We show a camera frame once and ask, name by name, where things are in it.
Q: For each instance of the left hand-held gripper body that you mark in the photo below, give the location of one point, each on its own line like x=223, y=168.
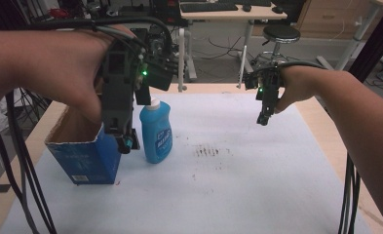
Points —
x=117, y=94

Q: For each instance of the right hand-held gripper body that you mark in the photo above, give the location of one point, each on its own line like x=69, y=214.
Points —
x=267, y=84

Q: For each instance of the blue detergent bottle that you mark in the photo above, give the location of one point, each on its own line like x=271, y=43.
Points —
x=156, y=136

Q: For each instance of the blue cardboard box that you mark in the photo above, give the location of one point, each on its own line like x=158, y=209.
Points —
x=88, y=159

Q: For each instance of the person's right hand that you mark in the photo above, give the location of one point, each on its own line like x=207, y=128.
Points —
x=301, y=83

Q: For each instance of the person's left hand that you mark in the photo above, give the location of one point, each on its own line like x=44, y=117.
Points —
x=75, y=61

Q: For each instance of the black round stool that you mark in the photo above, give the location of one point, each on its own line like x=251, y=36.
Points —
x=281, y=34

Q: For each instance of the white table mat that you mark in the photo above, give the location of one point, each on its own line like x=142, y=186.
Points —
x=228, y=182

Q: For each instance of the black computer mouse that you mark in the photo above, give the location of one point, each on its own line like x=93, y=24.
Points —
x=247, y=7
x=277, y=9

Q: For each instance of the wooden office desk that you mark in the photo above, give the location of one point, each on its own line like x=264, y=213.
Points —
x=231, y=14

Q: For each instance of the wooden drawer cabinet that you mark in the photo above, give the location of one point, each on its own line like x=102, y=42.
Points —
x=328, y=19

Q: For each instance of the black keyboard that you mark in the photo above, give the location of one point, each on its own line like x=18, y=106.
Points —
x=208, y=7

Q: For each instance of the red object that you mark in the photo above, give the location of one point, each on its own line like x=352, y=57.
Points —
x=59, y=13

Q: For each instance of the white metal stand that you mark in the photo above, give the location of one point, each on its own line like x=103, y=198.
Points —
x=358, y=35

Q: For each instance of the black metal pole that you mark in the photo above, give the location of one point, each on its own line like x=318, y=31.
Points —
x=374, y=42

